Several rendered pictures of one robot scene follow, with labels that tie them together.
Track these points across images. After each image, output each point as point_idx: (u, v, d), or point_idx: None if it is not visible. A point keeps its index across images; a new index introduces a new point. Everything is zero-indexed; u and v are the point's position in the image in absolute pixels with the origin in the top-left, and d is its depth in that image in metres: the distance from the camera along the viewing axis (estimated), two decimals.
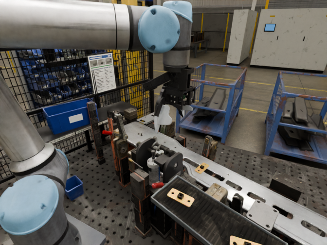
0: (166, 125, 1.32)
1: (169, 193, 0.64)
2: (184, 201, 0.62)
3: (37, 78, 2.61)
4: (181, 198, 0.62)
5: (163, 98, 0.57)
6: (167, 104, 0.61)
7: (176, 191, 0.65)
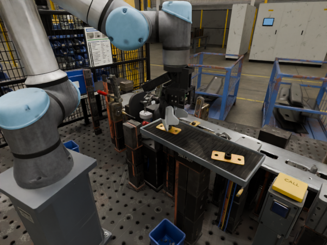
0: (160, 93, 1.35)
1: (157, 126, 0.68)
2: (171, 131, 0.65)
3: None
4: (169, 128, 0.65)
5: (164, 102, 0.58)
6: (168, 104, 0.61)
7: None
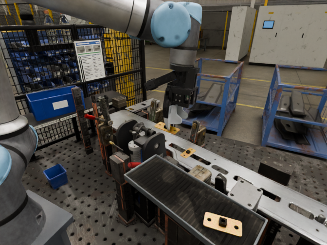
0: (154, 112, 1.27)
1: (156, 125, 0.67)
2: (170, 130, 0.65)
3: (28, 70, 2.56)
4: None
5: (169, 101, 0.58)
6: (170, 103, 0.61)
7: (163, 124, 0.68)
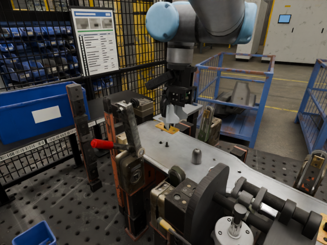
0: (209, 127, 0.74)
1: (157, 125, 0.68)
2: (169, 130, 0.65)
3: (16, 64, 2.03)
4: None
5: (165, 100, 0.59)
6: (169, 102, 0.61)
7: (164, 124, 0.68)
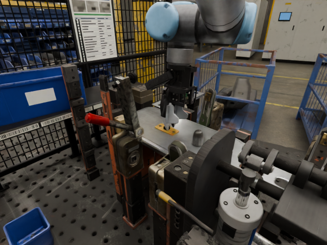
0: (210, 111, 0.71)
1: (156, 126, 0.68)
2: (169, 131, 0.65)
3: (13, 58, 2.00)
4: None
5: (165, 100, 0.59)
6: (169, 102, 0.61)
7: (164, 125, 0.69)
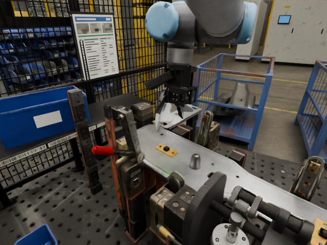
0: (208, 131, 0.75)
1: (157, 146, 0.72)
2: (168, 152, 0.69)
3: (16, 66, 2.04)
4: (166, 150, 0.69)
5: (165, 96, 0.58)
6: (169, 102, 0.61)
7: (164, 146, 0.73)
